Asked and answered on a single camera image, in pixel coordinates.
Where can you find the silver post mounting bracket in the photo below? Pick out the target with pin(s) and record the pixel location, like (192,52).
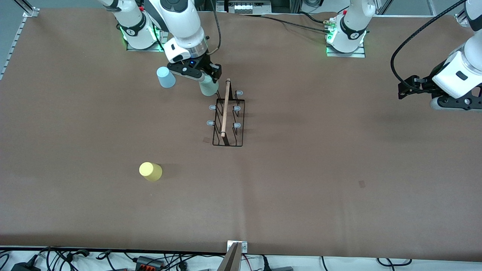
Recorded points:
(244,247)

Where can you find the aluminium frame profile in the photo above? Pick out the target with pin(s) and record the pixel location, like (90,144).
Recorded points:
(432,7)
(29,8)
(460,18)

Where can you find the white terminal block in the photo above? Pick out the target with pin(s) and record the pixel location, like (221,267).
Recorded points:
(244,7)

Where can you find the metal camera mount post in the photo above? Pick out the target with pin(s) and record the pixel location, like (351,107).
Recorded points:
(231,260)

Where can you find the mint green plastic cup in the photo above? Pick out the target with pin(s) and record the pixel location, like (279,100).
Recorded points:
(208,89)

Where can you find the perforated metal edge rail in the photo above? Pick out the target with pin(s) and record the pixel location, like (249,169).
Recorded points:
(15,41)

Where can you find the light blue plastic cup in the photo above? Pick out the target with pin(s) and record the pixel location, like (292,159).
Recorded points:
(165,79)

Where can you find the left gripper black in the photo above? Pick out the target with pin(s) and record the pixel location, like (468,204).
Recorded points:
(430,82)

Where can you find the black box orange connectors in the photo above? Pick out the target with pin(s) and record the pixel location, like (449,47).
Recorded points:
(145,261)

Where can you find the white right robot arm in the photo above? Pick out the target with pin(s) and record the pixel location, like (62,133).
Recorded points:
(180,22)

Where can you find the black power adapter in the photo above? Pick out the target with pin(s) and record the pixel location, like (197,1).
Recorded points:
(24,267)

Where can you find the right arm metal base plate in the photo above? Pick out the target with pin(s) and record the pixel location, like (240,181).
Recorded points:
(143,49)

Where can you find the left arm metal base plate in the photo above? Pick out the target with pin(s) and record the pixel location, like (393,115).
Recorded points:
(357,54)

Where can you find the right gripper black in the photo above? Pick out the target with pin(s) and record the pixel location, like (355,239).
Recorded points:
(206,63)

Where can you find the grey flat block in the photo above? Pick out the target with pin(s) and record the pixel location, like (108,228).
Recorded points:
(282,268)

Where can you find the yellow plastic cup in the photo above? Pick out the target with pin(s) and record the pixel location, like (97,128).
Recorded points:
(150,171)

